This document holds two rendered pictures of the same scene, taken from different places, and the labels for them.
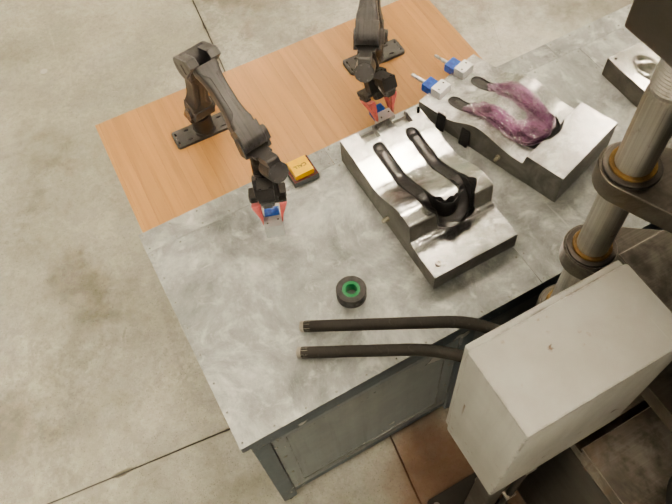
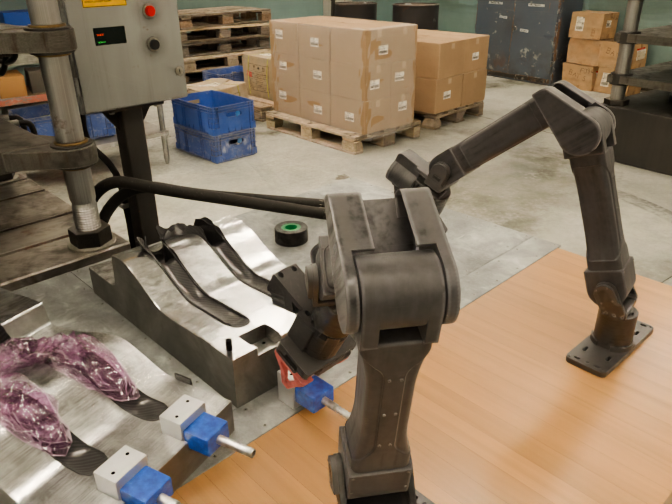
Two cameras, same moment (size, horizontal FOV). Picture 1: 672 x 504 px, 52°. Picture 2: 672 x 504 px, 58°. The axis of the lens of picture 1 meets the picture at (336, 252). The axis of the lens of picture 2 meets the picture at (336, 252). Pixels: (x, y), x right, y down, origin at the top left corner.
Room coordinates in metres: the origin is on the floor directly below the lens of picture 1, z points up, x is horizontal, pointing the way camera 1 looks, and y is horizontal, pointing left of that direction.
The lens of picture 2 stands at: (2.11, -0.41, 1.42)
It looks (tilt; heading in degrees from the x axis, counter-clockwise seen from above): 26 degrees down; 159
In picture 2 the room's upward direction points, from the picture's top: 1 degrees counter-clockwise
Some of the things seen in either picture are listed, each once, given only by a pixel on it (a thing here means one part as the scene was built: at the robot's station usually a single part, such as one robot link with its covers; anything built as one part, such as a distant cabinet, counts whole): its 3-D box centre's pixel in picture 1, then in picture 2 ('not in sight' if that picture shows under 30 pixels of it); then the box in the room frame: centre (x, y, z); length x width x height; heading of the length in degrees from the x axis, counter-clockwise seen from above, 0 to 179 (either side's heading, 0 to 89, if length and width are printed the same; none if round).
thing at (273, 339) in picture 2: (401, 123); (261, 345); (1.33, -0.23, 0.87); 0.05 x 0.05 x 0.04; 23
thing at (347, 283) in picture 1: (351, 292); (291, 233); (0.83, -0.03, 0.82); 0.08 x 0.08 x 0.04
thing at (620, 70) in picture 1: (645, 76); not in sight; (1.43, -1.00, 0.84); 0.20 x 0.15 x 0.07; 23
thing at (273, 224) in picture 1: (272, 212); not in sight; (1.10, 0.17, 0.83); 0.13 x 0.05 x 0.05; 3
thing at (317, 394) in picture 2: (376, 110); (319, 396); (1.43, -0.17, 0.83); 0.13 x 0.05 x 0.05; 24
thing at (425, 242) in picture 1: (425, 187); (212, 284); (1.10, -0.27, 0.87); 0.50 x 0.26 x 0.14; 23
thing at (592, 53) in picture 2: not in sight; (606, 52); (-3.38, 5.00, 0.42); 0.86 x 0.33 x 0.83; 16
